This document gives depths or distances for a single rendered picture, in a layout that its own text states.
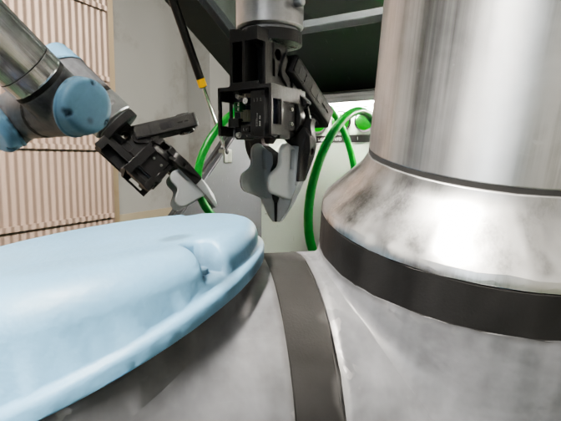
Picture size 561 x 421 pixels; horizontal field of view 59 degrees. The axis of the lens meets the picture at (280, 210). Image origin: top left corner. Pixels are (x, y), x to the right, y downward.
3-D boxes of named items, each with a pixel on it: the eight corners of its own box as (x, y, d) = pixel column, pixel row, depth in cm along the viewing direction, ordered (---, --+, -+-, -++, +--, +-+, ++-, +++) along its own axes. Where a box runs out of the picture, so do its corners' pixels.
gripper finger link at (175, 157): (192, 190, 85) (154, 155, 84) (199, 183, 86) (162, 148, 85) (196, 183, 81) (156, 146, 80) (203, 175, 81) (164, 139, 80)
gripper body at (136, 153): (146, 200, 86) (93, 150, 84) (179, 165, 89) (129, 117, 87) (151, 192, 79) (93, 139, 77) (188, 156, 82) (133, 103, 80)
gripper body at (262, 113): (215, 142, 55) (214, 29, 53) (260, 144, 62) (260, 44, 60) (274, 141, 50) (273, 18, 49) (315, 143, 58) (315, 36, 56)
